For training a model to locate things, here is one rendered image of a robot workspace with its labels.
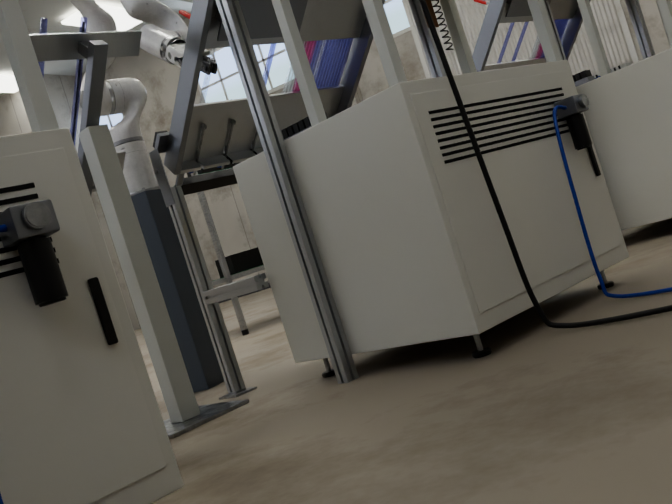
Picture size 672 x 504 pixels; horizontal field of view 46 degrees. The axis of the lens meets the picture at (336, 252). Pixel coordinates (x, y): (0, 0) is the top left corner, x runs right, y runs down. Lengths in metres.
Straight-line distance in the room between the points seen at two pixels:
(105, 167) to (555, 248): 1.17
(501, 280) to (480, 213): 0.16
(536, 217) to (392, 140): 0.43
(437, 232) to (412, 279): 0.14
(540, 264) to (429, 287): 0.30
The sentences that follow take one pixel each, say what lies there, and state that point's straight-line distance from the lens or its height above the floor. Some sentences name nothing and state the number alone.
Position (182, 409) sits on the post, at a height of 0.04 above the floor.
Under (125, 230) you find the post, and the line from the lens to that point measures 2.18.
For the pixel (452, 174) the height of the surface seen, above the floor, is 0.40.
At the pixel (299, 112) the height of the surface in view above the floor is 0.79.
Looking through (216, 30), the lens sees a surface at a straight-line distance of 2.31.
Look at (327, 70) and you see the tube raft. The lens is 2.70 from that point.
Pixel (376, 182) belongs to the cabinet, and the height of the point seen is 0.44.
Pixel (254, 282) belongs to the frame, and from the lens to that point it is 2.17.
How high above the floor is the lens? 0.33
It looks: 1 degrees down
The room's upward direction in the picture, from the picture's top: 18 degrees counter-clockwise
